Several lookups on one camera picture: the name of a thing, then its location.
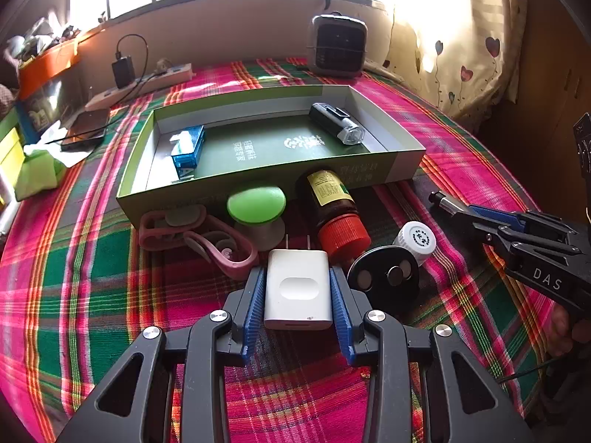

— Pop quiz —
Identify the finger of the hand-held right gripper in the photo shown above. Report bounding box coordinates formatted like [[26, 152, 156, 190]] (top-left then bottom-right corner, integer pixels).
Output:
[[472, 219, 585, 271], [468, 204, 578, 241]]

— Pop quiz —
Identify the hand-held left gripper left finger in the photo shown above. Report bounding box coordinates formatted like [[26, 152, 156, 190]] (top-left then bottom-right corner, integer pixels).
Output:
[[55, 268, 267, 443]]

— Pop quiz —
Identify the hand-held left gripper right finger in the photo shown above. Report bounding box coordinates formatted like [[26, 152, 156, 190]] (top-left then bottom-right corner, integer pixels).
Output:
[[329, 265, 536, 443]]

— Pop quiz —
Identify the white wall charger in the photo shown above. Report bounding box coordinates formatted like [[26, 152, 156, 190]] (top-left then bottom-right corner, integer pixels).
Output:
[[263, 235, 332, 332]]

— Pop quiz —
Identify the pink ear-hook clip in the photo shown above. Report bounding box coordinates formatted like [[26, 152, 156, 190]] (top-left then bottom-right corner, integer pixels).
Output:
[[185, 228, 259, 280], [139, 207, 206, 252]]

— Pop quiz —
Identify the black round disc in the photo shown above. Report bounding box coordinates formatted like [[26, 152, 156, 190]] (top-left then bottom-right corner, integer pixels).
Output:
[[347, 245, 421, 308]]

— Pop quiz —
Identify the white bottle cap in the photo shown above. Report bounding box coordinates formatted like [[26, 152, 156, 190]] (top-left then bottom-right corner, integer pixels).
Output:
[[392, 221, 438, 267]]

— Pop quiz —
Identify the brown bottle red cap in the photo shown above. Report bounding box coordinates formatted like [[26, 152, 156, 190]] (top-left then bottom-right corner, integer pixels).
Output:
[[295, 169, 372, 271]]

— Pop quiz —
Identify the green cardboard box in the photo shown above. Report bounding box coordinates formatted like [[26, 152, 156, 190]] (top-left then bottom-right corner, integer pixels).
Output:
[[115, 84, 426, 231]]

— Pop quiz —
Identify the person's right hand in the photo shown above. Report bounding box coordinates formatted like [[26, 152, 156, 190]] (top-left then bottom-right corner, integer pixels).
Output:
[[547, 305, 578, 358]]

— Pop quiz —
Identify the green and white round holder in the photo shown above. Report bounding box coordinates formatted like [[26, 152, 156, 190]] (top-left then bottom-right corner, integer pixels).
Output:
[[226, 182, 287, 252]]

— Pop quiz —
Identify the plaid blanket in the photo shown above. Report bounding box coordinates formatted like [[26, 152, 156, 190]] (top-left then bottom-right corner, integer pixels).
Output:
[[0, 58, 561, 443]]

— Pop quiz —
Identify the brown wooden cabinet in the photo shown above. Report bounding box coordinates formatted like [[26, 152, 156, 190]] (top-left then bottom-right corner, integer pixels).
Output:
[[480, 0, 591, 195]]

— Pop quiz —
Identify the blue card reader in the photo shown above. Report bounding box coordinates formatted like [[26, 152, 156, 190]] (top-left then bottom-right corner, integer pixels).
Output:
[[171, 126, 206, 181]]

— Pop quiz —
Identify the cream heart-print curtain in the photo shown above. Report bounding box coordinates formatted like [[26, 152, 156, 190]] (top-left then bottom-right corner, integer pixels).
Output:
[[365, 0, 527, 121]]

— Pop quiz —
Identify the black bike light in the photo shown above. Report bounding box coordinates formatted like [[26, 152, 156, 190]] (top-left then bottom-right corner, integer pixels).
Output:
[[308, 102, 363, 145]]

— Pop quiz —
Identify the grey space heater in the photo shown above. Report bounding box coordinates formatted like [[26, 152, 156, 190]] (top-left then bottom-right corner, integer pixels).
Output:
[[307, 13, 369, 78]]

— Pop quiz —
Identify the white power strip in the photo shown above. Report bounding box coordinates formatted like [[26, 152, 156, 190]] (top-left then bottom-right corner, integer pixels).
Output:
[[84, 62, 194, 112]]

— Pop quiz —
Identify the black smartphone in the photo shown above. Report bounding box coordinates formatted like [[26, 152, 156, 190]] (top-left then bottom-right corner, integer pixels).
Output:
[[61, 111, 110, 151]]

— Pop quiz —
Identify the pale green bag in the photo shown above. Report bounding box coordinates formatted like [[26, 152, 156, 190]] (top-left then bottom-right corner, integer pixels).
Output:
[[14, 152, 68, 201]]

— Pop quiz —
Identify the white plastic tube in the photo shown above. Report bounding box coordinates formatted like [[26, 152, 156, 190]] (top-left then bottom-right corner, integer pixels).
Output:
[[0, 166, 19, 241]]

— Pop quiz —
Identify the white paper sheet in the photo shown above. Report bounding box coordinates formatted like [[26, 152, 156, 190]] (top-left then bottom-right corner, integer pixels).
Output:
[[23, 120, 112, 167]]

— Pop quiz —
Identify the black power adapter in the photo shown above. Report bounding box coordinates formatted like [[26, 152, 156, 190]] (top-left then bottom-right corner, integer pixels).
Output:
[[112, 56, 136, 89]]

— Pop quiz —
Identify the yellow carton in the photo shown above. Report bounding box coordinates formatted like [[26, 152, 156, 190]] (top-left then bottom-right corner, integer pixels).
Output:
[[0, 128, 24, 181]]

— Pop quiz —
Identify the clear plastic storage box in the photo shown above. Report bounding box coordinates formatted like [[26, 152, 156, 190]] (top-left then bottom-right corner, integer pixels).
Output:
[[21, 76, 86, 134]]

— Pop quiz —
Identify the blue box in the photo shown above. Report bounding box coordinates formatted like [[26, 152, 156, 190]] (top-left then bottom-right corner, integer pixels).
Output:
[[16, 102, 40, 144]]

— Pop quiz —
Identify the light green carton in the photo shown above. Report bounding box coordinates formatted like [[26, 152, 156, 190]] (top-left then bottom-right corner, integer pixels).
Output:
[[0, 111, 21, 141]]

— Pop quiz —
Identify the orange box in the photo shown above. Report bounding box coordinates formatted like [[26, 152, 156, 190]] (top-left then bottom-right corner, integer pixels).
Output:
[[17, 39, 81, 100]]

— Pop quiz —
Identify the thin black wire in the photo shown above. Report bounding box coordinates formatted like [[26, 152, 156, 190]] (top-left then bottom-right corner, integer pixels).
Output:
[[498, 362, 555, 384]]

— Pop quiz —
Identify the black charging cable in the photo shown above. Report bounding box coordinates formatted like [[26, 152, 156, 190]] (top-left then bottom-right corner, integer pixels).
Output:
[[60, 34, 151, 144]]

